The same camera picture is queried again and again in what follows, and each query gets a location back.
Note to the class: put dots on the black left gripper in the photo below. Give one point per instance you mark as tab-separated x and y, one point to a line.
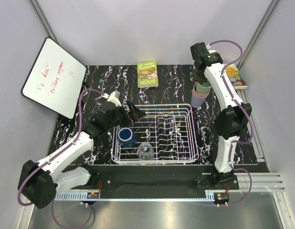
137	114

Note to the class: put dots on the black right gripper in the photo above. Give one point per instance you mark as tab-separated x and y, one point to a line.
197	78

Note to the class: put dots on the light green plastic cup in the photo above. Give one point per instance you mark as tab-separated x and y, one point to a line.
203	88

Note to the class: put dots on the lilac plastic cup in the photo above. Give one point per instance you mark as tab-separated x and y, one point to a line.
197	100

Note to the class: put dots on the pink plastic cup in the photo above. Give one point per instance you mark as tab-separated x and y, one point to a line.
194	89

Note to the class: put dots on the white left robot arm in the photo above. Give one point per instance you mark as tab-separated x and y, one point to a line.
41	181

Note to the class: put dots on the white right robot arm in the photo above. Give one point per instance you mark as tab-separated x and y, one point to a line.
209	74

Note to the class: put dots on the dark blue ceramic mug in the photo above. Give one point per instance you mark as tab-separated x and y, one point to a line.
126	137

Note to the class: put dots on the yellow paperback book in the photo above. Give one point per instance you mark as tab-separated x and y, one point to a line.
235	77

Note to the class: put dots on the green paperback book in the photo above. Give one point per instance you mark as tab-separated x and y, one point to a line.
147	74

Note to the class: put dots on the clear glass cup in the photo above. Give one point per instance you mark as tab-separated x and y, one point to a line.
145	151

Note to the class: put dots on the white whiteboard with red writing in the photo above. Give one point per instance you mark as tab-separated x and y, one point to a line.
55	79

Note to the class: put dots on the left orange connector board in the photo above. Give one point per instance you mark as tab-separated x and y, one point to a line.
93	195

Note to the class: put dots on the orange connector board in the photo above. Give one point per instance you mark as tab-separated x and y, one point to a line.
93	195
222	196

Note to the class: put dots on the right orange connector board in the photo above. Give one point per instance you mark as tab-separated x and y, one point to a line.
222	196

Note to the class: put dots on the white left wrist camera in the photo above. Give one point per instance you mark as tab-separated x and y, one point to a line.
113	97

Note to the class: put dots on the white wire dish rack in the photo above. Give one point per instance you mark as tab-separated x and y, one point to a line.
168	128

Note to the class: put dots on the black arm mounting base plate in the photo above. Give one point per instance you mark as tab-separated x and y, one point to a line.
164	182

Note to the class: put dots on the slotted cable duct rail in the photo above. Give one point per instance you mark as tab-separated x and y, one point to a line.
73	196

